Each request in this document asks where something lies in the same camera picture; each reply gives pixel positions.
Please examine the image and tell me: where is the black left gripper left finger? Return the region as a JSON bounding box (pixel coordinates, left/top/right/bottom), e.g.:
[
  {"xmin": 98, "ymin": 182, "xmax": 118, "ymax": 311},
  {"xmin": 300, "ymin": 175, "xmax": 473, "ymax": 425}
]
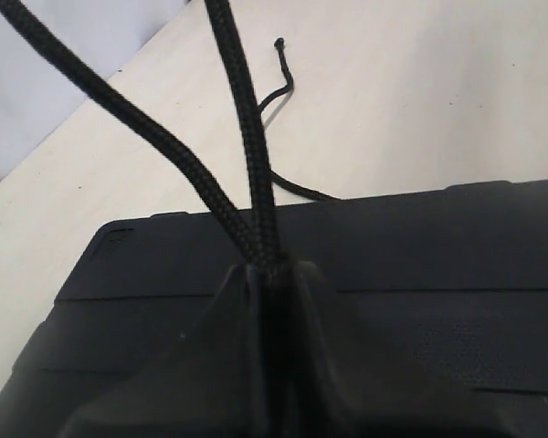
[{"xmin": 68, "ymin": 266, "xmax": 265, "ymax": 437}]

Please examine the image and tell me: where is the black braided rope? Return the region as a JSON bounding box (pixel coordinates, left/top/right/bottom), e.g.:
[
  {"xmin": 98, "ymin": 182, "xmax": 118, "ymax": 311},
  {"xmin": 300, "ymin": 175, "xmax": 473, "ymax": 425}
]
[{"xmin": 0, "ymin": 0, "xmax": 343, "ymax": 284}]

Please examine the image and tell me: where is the black plastic tool case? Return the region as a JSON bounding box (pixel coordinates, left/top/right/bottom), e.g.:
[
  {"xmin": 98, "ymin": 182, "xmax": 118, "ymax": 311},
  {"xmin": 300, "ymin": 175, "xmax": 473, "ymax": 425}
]
[{"xmin": 0, "ymin": 180, "xmax": 548, "ymax": 437}]

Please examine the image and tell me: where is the white backdrop curtain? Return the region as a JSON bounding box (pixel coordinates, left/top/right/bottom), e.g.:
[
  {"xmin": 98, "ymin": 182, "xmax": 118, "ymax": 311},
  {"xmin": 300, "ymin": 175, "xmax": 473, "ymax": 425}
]
[{"xmin": 0, "ymin": 0, "xmax": 185, "ymax": 182}]

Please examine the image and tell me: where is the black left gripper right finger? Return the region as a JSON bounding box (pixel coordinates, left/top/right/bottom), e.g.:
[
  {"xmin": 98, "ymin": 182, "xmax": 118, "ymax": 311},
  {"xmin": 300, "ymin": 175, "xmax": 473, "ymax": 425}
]
[{"xmin": 290, "ymin": 261, "xmax": 420, "ymax": 437}]

